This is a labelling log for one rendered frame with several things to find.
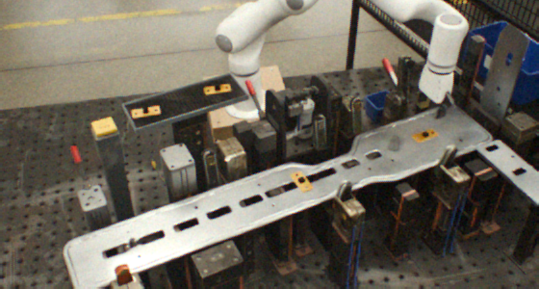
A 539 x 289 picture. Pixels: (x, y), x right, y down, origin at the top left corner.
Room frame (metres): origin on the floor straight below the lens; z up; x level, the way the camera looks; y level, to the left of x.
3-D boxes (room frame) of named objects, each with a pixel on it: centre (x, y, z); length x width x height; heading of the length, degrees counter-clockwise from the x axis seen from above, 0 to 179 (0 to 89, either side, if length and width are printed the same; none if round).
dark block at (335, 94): (1.62, -0.20, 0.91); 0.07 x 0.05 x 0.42; 27
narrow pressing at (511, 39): (1.65, -0.75, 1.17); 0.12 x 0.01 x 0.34; 27
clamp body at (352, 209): (1.20, -0.23, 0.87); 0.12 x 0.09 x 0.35; 27
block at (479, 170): (1.41, -0.66, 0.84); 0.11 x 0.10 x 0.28; 27
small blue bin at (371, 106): (2.01, -0.46, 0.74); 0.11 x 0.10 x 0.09; 117
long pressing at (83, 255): (1.31, -0.08, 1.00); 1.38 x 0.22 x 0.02; 117
